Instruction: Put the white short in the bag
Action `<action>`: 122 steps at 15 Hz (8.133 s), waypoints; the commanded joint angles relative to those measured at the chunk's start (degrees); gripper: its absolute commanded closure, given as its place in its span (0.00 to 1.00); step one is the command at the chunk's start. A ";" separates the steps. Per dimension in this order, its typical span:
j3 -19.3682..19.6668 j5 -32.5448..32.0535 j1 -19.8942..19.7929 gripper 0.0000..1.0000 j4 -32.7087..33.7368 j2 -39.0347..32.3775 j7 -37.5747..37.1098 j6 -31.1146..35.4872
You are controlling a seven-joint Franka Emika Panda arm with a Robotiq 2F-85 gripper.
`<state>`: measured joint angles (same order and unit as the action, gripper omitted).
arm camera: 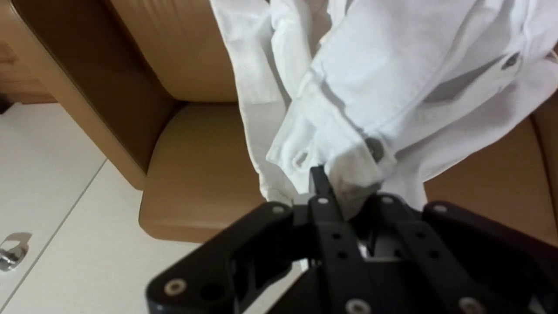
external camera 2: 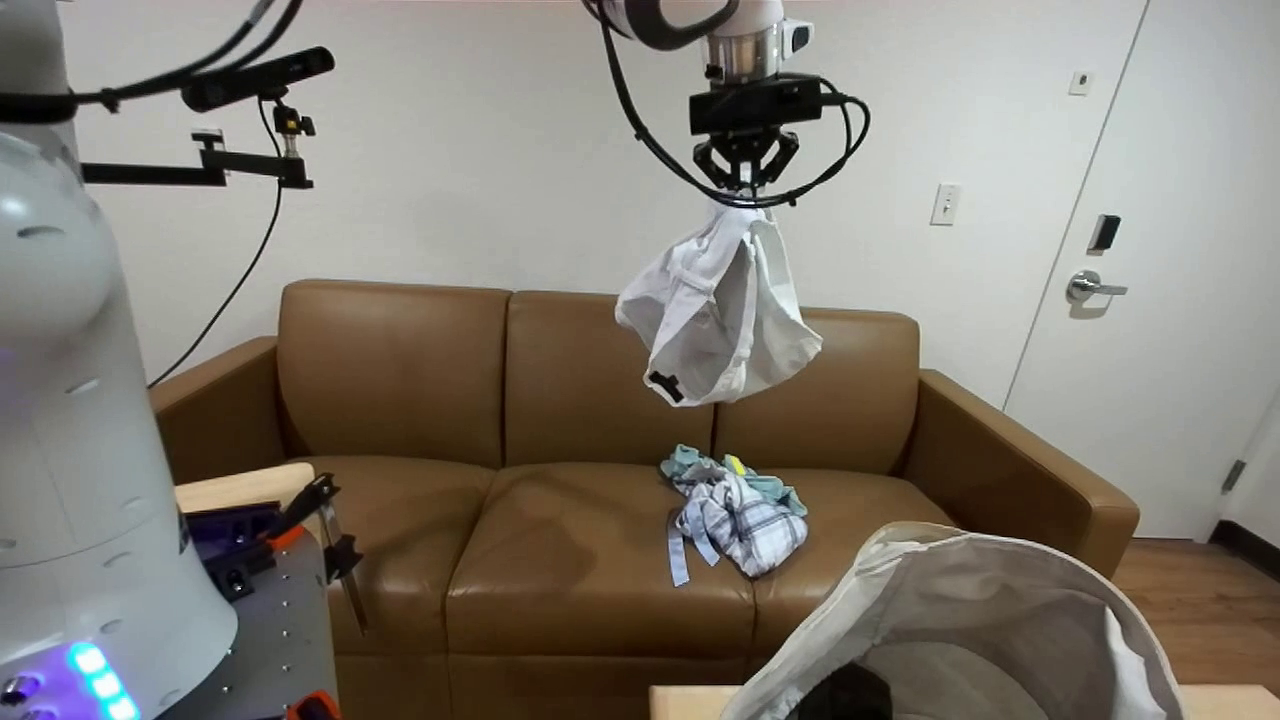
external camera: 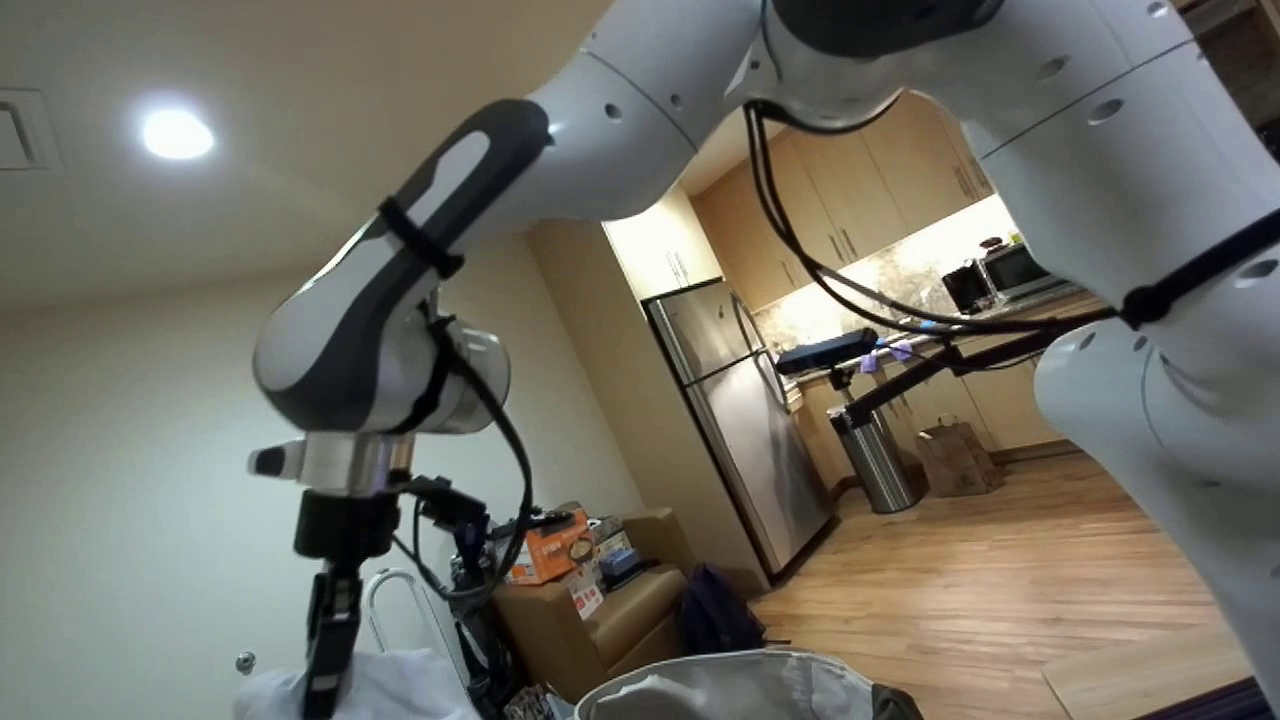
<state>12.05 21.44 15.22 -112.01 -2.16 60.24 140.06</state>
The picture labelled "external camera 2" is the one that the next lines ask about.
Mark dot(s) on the white light switch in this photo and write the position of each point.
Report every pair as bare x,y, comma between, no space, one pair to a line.
944,205

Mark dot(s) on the black orange clamp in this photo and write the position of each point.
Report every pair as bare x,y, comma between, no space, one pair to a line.
300,505

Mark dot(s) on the gray perforated mounting plate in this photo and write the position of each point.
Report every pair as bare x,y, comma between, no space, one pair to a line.
266,642

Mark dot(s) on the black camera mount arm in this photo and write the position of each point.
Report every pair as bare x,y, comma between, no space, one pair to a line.
201,164

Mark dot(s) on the brown leather sofa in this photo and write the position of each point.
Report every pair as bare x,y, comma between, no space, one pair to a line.
403,374

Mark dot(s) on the small white wall thermostat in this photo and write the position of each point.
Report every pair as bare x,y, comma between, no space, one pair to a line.
1077,83

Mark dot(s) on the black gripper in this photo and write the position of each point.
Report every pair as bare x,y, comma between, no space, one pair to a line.
745,145

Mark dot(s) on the black door hinge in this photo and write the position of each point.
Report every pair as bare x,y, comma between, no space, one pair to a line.
1232,472

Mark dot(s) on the teal cloth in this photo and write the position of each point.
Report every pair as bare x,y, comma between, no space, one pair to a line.
693,466

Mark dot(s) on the light wooden board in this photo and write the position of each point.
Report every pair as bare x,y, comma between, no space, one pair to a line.
244,486

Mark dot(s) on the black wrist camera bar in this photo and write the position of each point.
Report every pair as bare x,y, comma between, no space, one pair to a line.
754,107

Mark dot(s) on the black bar camera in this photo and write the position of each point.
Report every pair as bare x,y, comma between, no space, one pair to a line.
254,83

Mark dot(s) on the white fabric bag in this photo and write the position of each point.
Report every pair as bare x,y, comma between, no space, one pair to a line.
962,585

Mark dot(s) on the black door card reader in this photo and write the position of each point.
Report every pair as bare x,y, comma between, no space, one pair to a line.
1103,232

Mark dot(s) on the blue white plaid shorts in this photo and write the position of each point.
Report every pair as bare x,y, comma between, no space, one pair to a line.
745,524

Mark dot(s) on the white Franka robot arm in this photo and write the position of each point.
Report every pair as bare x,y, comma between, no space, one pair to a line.
65,466

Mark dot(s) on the white door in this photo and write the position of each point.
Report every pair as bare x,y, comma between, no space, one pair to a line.
1174,374

